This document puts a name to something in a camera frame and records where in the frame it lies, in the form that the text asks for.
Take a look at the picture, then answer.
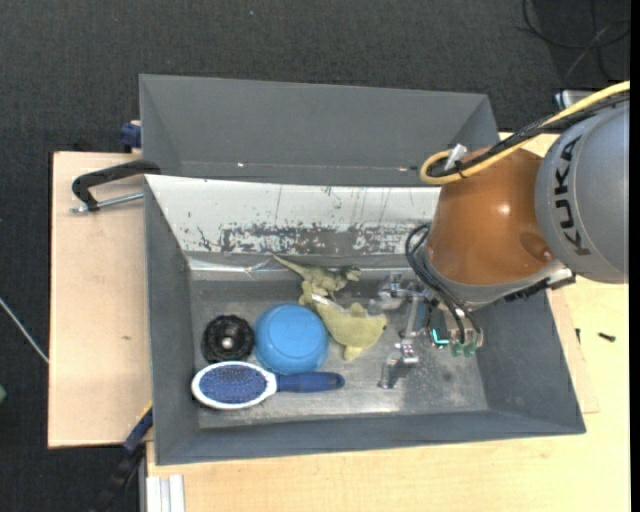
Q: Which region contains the pale wood board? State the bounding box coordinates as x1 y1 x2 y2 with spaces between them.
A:
47 151 154 450

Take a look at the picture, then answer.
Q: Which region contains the blue bowl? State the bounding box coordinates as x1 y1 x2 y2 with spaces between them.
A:
253 301 331 376

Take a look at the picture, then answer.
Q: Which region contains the black round ribbed wheel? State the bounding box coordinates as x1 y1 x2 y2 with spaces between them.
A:
201 314 256 364

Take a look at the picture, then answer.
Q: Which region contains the grey metal bin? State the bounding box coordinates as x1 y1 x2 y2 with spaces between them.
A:
138 73 587 466

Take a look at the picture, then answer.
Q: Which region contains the yellow-green plush toy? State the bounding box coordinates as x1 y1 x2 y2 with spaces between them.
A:
298 281 389 363

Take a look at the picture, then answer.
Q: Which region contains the green toy dinosaur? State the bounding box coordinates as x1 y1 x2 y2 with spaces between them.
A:
273 254 362 302

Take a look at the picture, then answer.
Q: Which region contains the blue and white hairbrush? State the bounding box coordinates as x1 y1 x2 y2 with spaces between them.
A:
190 360 346 411

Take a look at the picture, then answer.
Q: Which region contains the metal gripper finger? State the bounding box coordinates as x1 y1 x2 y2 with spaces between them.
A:
377 341 421 391
370 272 419 311

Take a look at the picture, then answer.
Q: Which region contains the black cylinder on white bracket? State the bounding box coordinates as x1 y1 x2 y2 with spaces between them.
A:
502 267 577 304

